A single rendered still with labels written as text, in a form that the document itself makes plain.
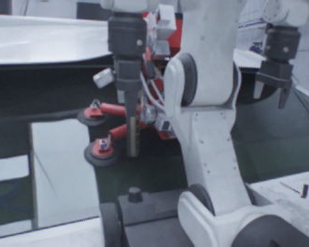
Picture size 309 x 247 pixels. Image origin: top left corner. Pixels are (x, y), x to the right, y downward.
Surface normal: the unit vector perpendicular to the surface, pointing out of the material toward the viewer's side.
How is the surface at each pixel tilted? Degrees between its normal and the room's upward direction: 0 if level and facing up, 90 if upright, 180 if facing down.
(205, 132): 60
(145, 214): 45
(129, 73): 102
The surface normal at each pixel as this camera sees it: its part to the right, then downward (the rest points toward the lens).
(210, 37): 0.29, 0.37
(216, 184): 0.22, -0.53
